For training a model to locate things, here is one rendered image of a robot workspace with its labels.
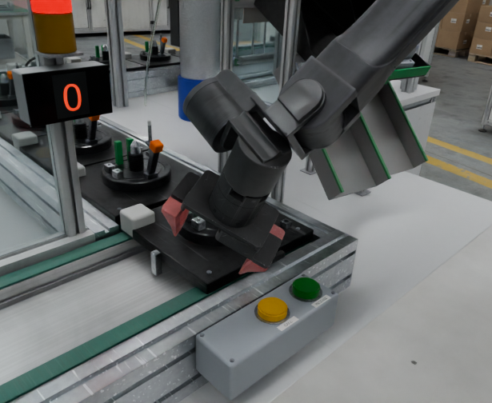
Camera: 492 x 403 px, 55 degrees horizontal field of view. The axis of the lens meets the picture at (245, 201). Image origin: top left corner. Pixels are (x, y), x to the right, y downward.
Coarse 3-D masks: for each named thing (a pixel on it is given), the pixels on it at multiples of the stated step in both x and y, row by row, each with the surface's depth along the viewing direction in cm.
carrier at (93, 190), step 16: (128, 144) 98; (112, 160) 106; (128, 160) 100; (144, 160) 101; (160, 160) 102; (80, 176) 97; (96, 176) 98; (112, 176) 93; (128, 176) 94; (144, 176) 93; (160, 176) 94; (176, 176) 99; (96, 192) 91; (112, 192) 91; (128, 192) 92; (144, 192) 92; (160, 192) 92; (112, 208) 86
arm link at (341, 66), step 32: (384, 0) 45; (416, 0) 44; (448, 0) 45; (352, 32) 45; (384, 32) 44; (416, 32) 45; (320, 64) 45; (352, 64) 44; (384, 64) 44; (352, 96) 44; (320, 128) 44
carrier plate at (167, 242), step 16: (160, 208) 86; (160, 224) 81; (144, 240) 77; (160, 240) 77; (176, 240) 77; (288, 240) 78; (304, 240) 81; (176, 256) 73; (192, 256) 73; (208, 256) 73; (224, 256) 73; (240, 256) 73; (192, 272) 69; (208, 272) 69; (224, 272) 69; (208, 288) 67
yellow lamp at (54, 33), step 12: (36, 24) 61; (48, 24) 60; (60, 24) 61; (72, 24) 62; (36, 36) 62; (48, 36) 61; (60, 36) 61; (72, 36) 63; (48, 48) 62; (60, 48) 62; (72, 48) 63
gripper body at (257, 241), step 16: (208, 176) 56; (224, 176) 49; (192, 192) 53; (208, 192) 54; (224, 192) 49; (192, 208) 52; (208, 208) 53; (224, 208) 51; (240, 208) 50; (256, 208) 50; (272, 208) 56; (224, 224) 52; (240, 224) 52; (256, 224) 54; (272, 224) 55; (240, 240) 52; (256, 240) 52
